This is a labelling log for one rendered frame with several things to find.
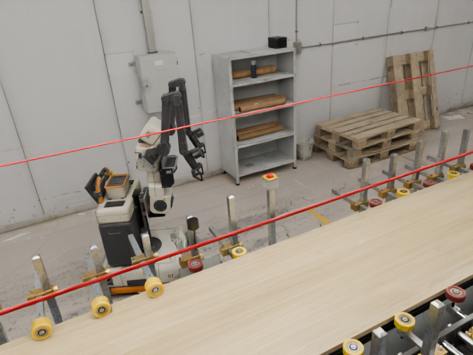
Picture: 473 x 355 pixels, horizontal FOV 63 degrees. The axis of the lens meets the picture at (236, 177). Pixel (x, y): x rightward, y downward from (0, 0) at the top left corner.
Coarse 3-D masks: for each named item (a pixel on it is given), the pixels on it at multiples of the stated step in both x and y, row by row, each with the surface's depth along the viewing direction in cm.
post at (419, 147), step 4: (420, 140) 272; (420, 144) 272; (416, 148) 276; (420, 148) 273; (416, 152) 277; (420, 152) 275; (416, 156) 278; (420, 156) 276; (416, 160) 278; (420, 160) 278; (416, 164) 279; (420, 164) 280; (416, 168) 280; (412, 176) 285; (416, 176) 282; (412, 188) 288; (412, 192) 289
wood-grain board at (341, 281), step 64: (448, 192) 256; (256, 256) 208; (320, 256) 204; (384, 256) 201; (448, 256) 198; (128, 320) 173; (192, 320) 170; (256, 320) 168; (320, 320) 165; (384, 320) 163
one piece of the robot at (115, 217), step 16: (128, 192) 307; (96, 208) 287; (112, 208) 285; (128, 208) 288; (144, 208) 314; (112, 224) 290; (128, 224) 290; (144, 224) 316; (112, 240) 295; (128, 240) 296; (112, 256) 301; (128, 256) 302
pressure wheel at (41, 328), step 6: (42, 318) 167; (48, 318) 169; (36, 324) 164; (42, 324) 164; (48, 324) 165; (36, 330) 163; (42, 330) 165; (48, 330) 166; (36, 336) 164; (42, 336) 166; (48, 336) 167
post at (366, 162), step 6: (366, 162) 253; (366, 168) 255; (366, 174) 257; (366, 180) 259; (360, 186) 264; (366, 186) 261; (360, 192) 265; (366, 192) 264; (360, 198) 267; (366, 198) 266; (360, 210) 270
